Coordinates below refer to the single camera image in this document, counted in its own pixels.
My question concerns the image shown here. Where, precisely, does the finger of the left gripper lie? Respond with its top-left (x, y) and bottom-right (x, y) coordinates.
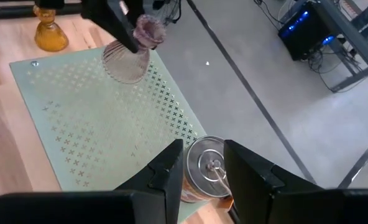
top-left (126, 0), bottom-right (145, 17)
top-left (81, 0), bottom-right (140, 54)

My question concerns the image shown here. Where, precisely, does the purple glass candle holder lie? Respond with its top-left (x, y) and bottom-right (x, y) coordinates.
top-left (101, 14), bottom-right (167, 85)

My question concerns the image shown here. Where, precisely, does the black computer tower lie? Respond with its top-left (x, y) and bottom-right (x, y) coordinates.
top-left (278, 2), bottom-right (339, 62)

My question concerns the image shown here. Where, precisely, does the black floor fan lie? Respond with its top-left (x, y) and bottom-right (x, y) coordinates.
top-left (143, 0), bottom-right (182, 26)

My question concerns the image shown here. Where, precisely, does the black cable bundle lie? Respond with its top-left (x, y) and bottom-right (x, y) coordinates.
top-left (306, 46), bottom-right (362, 93)

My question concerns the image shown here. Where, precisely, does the amber glass candle holder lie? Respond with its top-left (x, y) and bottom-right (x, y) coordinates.
top-left (32, 4), bottom-right (70, 53)

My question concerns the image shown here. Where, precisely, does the grey metal desk frame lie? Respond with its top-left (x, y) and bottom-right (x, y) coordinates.
top-left (319, 0), bottom-right (368, 93)

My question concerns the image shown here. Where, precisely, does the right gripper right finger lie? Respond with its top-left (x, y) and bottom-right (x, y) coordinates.
top-left (223, 139), bottom-right (368, 224)

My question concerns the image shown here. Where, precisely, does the black aluminium table frame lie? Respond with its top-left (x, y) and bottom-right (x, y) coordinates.
top-left (0, 0), bottom-right (85, 20)

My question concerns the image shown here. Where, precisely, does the orange label candle tin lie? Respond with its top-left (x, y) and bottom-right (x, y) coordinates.
top-left (180, 134), bottom-right (235, 213)

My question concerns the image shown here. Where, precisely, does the green perforated metal shelf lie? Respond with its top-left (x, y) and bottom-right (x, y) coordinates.
top-left (9, 46), bottom-right (213, 224)

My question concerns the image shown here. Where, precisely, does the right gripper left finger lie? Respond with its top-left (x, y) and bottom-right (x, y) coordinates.
top-left (0, 139), bottom-right (184, 224)

